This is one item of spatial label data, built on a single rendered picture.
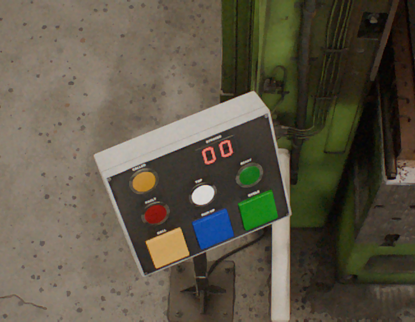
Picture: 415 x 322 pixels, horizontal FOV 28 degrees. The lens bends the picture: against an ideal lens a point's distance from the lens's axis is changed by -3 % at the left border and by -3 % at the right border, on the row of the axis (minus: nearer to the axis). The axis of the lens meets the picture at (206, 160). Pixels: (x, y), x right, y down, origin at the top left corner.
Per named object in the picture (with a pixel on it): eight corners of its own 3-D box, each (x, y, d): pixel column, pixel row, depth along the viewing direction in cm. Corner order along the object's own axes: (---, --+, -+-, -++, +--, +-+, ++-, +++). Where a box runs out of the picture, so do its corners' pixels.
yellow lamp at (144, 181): (156, 193, 162) (154, 184, 158) (132, 193, 162) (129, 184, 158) (157, 178, 163) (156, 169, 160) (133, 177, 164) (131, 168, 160)
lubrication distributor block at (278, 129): (285, 147, 210) (288, 124, 198) (260, 147, 210) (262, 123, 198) (285, 135, 212) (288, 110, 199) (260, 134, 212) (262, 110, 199)
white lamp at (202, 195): (214, 206, 169) (214, 198, 165) (191, 205, 169) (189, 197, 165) (214, 191, 170) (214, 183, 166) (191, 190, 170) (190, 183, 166)
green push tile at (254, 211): (278, 217, 177) (272, 191, 172) (245, 231, 176) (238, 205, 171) (275, 212, 179) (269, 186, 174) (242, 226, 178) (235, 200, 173)
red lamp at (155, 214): (167, 225, 168) (166, 218, 164) (143, 224, 168) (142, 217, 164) (168, 210, 169) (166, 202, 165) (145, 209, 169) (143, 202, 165)
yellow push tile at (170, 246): (189, 255, 174) (181, 229, 170) (156, 269, 173) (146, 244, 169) (186, 249, 176) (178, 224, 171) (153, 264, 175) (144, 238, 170)
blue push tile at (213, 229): (234, 236, 176) (227, 210, 171) (201, 250, 175) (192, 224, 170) (231, 231, 177) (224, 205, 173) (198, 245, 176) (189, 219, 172)
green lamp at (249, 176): (260, 186, 170) (261, 178, 166) (237, 186, 170) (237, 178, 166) (260, 172, 171) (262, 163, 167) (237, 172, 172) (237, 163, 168)
